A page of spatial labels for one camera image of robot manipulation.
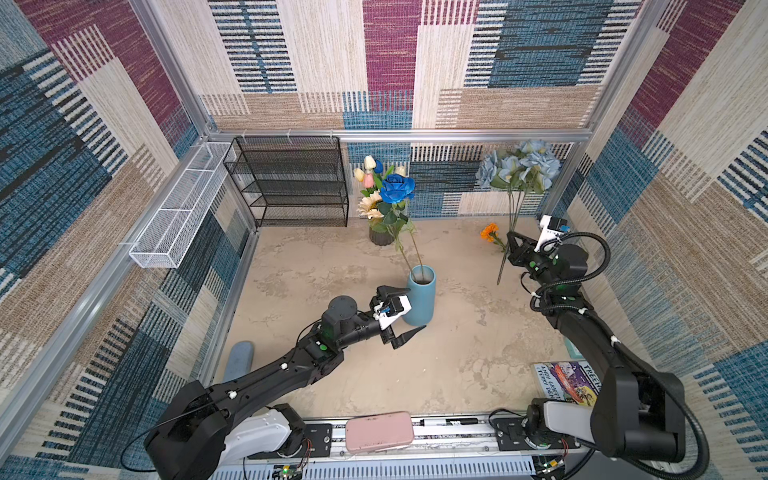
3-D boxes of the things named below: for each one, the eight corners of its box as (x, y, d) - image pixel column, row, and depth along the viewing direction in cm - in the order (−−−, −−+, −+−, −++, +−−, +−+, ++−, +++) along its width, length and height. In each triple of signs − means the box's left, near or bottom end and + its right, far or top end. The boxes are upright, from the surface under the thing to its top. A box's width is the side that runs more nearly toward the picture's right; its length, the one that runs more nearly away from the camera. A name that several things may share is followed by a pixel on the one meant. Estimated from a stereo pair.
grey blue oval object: (233, 378, 87) (224, 372, 83) (236, 350, 92) (228, 343, 88) (255, 374, 88) (247, 367, 83) (257, 346, 93) (250, 339, 88)
